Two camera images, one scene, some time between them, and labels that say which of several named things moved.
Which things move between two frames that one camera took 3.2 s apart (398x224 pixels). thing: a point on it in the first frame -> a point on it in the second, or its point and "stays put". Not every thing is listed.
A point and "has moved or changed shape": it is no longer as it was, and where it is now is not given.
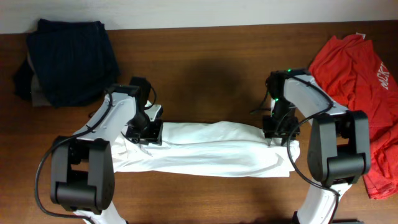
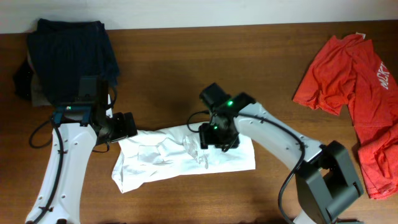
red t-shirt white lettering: x=351 y=68 stays put
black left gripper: x=154 y=135 -> x=123 y=130
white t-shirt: x=216 y=148 has moved or changed shape
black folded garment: x=22 y=81 stays put
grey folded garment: x=38 y=99 stays put
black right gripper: x=268 y=126 -> x=205 y=138
